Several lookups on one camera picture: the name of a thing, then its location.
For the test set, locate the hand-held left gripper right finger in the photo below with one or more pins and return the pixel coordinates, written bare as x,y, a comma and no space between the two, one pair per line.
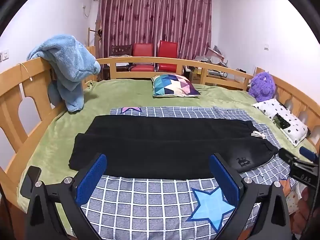
223,180

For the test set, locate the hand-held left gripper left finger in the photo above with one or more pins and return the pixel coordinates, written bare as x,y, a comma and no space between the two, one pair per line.
91,177

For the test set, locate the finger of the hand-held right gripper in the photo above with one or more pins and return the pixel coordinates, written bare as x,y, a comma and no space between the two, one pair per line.
308,153
287,155

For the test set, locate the black pants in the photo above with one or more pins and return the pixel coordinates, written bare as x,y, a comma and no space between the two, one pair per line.
162,145

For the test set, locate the white pillow with black flowers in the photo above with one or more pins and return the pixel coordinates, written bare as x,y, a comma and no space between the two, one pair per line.
295,127

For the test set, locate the dark phone on pillow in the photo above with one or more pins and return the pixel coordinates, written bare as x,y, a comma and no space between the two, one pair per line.
282,122

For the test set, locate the grey checked blanket with stars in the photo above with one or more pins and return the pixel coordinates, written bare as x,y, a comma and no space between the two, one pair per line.
150,205

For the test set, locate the purple plush toy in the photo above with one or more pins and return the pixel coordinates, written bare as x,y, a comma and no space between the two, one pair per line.
262,86

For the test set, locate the green bed sheet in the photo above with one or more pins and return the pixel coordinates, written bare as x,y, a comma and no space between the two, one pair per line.
120,92

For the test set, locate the geometric patterned cushion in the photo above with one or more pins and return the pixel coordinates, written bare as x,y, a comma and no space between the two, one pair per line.
175,85

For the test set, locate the cardboard box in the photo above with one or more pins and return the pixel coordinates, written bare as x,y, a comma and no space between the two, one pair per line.
196,76

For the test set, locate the light blue plush robe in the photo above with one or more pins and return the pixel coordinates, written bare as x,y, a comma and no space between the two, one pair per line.
70,62

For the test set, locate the pile of cardboard and papers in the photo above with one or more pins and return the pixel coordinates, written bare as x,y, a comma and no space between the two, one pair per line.
212,56

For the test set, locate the dark wooden chair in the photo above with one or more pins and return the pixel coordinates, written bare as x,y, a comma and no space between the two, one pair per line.
121,50

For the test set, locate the red chair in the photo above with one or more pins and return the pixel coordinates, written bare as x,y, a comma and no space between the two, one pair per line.
167,51
142,52

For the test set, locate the wooden coat rack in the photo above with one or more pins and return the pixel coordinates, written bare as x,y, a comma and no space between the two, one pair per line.
89,40

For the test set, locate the maroon striped curtain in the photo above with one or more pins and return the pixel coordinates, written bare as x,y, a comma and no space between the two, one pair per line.
155,12

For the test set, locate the wooden bed frame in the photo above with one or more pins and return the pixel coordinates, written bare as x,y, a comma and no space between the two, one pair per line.
15,92

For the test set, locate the white wall switch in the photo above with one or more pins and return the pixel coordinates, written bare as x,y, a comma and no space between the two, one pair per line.
4,55

